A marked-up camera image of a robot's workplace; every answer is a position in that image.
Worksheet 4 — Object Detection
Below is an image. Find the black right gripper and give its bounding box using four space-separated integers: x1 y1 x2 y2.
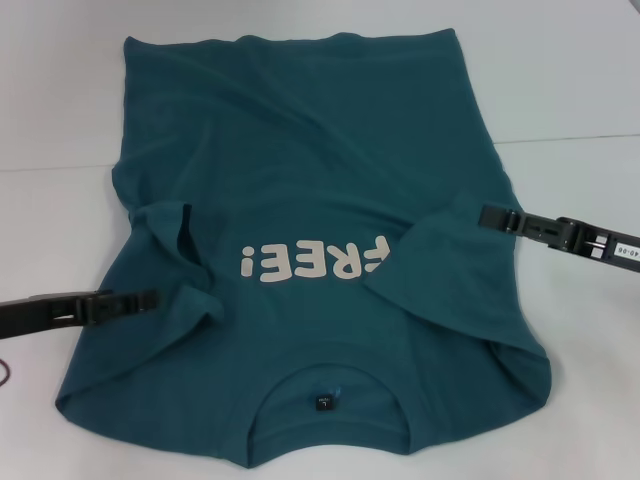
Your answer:
477 203 640 274

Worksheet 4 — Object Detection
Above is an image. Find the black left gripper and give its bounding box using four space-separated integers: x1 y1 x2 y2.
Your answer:
0 288 162 341

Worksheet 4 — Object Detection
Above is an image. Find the teal t-shirt with FREE print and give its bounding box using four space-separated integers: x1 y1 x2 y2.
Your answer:
54 28 555 455

